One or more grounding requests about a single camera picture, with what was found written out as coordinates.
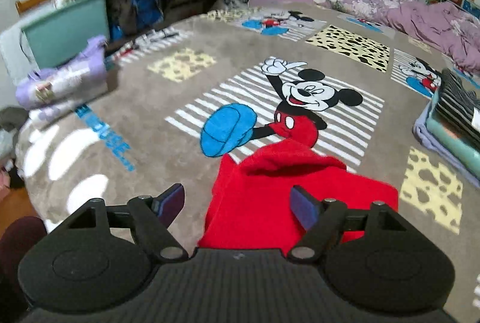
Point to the striped dark folded garment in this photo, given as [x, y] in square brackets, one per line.
[458, 106]

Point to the red sweater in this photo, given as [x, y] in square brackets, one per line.
[253, 205]

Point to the Mickey Mouse bed blanket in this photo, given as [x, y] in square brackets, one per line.
[347, 92]

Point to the purple folded blanket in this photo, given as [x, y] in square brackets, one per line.
[52, 92]

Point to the teal folded garment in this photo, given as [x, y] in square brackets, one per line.
[452, 140]

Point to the lavender folded garment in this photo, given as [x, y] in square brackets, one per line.
[430, 142]

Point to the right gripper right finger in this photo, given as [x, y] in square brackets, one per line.
[324, 223]

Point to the purple floral quilt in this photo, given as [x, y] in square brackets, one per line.
[441, 25]

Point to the blue bag under table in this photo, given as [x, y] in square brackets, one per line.
[130, 17]

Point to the teal plastic storage bin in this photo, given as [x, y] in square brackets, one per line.
[59, 36]

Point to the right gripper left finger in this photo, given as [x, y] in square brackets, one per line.
[148, 219]

